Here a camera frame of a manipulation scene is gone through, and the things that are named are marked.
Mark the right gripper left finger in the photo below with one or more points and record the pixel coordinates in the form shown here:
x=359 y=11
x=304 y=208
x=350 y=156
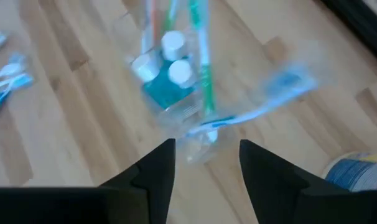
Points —
x=157 y=174

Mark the orange toothbrush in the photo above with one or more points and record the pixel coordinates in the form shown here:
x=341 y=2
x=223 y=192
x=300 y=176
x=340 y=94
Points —
x=155 y=21

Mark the black aluminium table frame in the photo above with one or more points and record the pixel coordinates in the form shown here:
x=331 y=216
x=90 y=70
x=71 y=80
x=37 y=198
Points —
x=362 y=28

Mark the white toothbrush in clear wrapper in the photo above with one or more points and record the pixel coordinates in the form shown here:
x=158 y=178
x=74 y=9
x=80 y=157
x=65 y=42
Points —
x=8 y=70

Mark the white disinfecting wipes canister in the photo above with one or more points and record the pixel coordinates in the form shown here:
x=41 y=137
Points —
x=356 y=174

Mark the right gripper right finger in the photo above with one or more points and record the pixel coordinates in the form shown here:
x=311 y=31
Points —
x=269 y=186

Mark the blue mouthwash bottle white cap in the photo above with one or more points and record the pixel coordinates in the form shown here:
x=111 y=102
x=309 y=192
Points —
x=173 y=45
x=145 y=67
x=179 y=73

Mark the clear acrylic organizer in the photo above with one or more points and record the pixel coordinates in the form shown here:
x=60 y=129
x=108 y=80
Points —
x=182 y=107

